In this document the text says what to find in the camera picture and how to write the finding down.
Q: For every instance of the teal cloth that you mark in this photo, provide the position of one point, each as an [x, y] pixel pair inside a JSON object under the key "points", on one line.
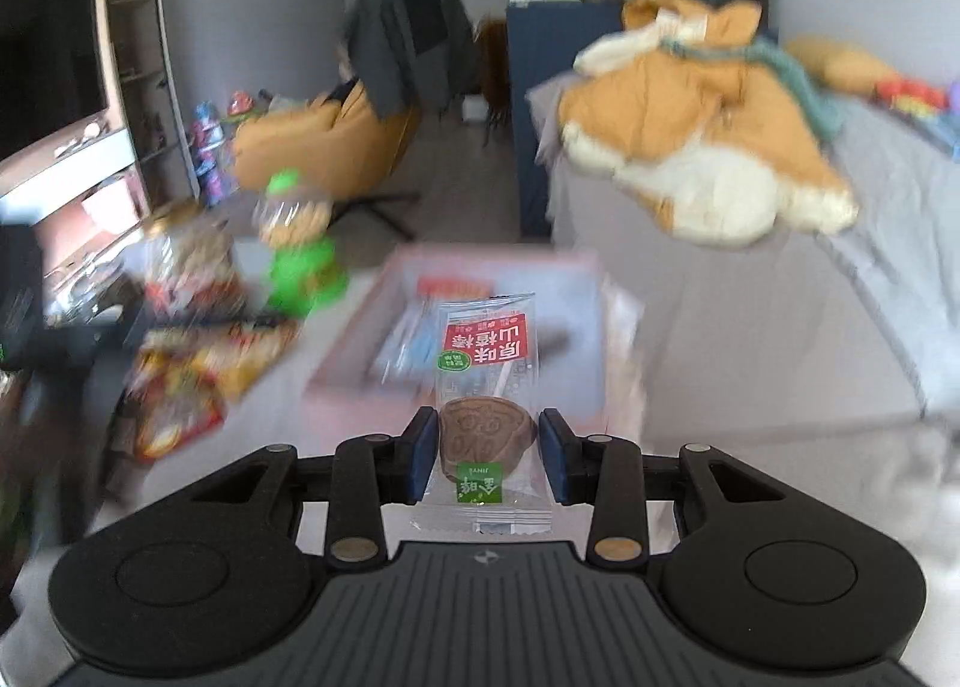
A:
{"points": [[795, 79]]}

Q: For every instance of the yellow pillow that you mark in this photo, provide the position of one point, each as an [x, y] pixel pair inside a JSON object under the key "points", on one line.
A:
{"points": [[847, 64]]}

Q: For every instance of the television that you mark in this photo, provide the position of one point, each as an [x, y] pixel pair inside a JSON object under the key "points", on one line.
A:
{"points": [[45, 72]]}

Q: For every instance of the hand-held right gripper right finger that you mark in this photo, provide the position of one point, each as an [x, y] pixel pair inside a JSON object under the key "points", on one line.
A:
{"points": [[553, 458]]}

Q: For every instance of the white woven tablecloth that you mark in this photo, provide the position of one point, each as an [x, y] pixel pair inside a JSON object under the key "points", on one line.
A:
{"points": [[127, 507]]}

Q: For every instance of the blue cabinet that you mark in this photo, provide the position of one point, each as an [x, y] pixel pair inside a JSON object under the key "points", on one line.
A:
{"points": [[532, 57]]}

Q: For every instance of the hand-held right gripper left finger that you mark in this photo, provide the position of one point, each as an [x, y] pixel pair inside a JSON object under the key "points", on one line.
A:
{"points": [[425, 454]]}

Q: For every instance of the grey sofa cover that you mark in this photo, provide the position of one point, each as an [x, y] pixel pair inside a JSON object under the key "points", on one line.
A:
{"points": [[750, 327]]}

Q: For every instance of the dark grey jacket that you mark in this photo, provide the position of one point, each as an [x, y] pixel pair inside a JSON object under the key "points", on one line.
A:
{"points": [[405, 42]]}

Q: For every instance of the yellow beanbag chair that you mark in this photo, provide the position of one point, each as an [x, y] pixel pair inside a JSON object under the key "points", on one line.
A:
{"points": [[315, 139]]}

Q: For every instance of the orange and cream quilt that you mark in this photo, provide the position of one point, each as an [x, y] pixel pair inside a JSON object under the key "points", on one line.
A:
{"points": [[675, 102]]}

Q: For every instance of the blue snack packet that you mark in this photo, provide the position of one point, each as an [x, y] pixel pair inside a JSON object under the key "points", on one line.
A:
{"points": [[405, 353]]}

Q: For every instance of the yellow snack packet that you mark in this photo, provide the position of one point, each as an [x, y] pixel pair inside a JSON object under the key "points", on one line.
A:
{"points": [[232, 349]]}

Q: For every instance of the clear peanut jar gold lid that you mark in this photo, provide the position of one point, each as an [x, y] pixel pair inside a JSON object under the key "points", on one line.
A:
{"points": [[187, 267]]}

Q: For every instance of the brown chair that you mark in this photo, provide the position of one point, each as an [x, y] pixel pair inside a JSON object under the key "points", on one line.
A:
{"points": [[491, 64]]}

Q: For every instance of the white shelf unit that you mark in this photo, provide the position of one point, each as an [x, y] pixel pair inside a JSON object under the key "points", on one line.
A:
{"points": [[142, 19]]}

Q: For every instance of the colourful toy stack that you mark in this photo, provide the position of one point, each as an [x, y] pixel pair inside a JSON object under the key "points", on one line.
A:
{"points": [[210, 147]]}

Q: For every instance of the pink gift box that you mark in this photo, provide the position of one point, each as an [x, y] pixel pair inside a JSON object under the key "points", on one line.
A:
{"points": [[360, 398]]}

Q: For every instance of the hawthorn lollipop packet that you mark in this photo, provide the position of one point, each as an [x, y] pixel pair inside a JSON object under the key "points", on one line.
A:
{"points": [[487, 357]]}

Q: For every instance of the green gumball machine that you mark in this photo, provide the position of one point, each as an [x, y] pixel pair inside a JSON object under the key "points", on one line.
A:
{"points": [[304, 274]]}

